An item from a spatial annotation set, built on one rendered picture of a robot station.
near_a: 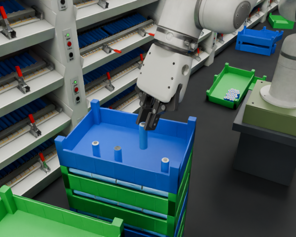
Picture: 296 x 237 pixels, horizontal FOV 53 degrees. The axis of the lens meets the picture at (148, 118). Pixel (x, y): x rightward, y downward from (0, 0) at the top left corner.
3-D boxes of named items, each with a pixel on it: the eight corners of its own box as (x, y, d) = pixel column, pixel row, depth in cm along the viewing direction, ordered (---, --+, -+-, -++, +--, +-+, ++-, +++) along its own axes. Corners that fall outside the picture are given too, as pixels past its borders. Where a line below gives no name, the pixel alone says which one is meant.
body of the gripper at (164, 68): (204, 54, 58) (184, 106, 61) (167, 40, 64) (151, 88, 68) (182, 46, 53) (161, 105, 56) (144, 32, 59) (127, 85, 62)
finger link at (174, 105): (188, 103, 57) (167, 115, 60) (175, 68, 59) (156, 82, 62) (185, 103, 56) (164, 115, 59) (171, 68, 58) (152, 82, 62)
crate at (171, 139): (194, 140, 82) (197, 116, 77) (176, 194, 66) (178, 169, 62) (96, 121, 90) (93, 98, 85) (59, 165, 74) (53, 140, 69)
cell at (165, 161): (169, 178, 70) (170, 157, 66) (167, 183, 68) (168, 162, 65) (161, 176, 70) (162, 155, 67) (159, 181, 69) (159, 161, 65)
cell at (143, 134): (148, 145, 67) (148, 122, 63) (145, 150, 65) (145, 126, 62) (141, 143, 67) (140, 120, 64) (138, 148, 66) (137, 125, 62)
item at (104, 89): (159, 67, 175) (167, 49, 165) (85, 115, 134) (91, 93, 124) (133, 48, 180) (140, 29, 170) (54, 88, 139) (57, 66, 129)
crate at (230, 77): (236, 109, 183) (236, 101, 177) (206, 100, 193) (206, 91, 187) (254, 78, 197) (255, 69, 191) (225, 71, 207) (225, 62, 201)
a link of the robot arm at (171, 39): (207, 43, 58) (202, 58, 59) (175, 32, 64) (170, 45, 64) (182, 34, 52) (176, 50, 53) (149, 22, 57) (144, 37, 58)
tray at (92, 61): (159, 35, 164) (165, 21, 158) (80, 76, 123) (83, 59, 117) (132, 16, 169) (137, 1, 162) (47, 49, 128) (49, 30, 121)
